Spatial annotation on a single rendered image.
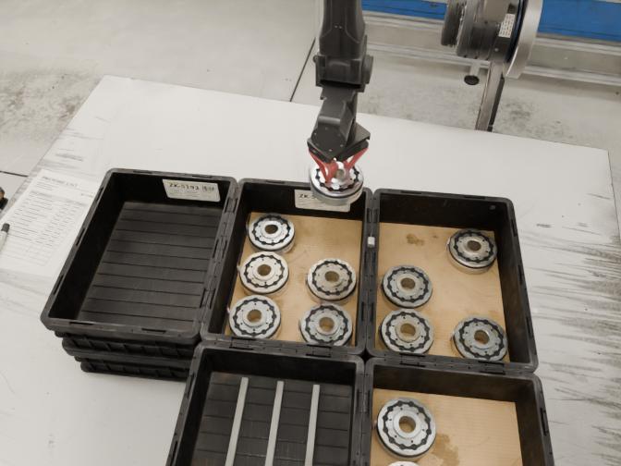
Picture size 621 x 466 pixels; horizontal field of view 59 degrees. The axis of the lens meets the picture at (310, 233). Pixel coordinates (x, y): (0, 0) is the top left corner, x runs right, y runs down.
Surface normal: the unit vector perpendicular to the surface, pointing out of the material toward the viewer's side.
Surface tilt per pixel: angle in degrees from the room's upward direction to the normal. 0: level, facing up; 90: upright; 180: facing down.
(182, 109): 0
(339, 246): 0
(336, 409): 0
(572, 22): 90
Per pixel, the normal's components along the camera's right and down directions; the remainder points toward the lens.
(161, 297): 0.00, -0.61
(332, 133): -0.23, 0.77
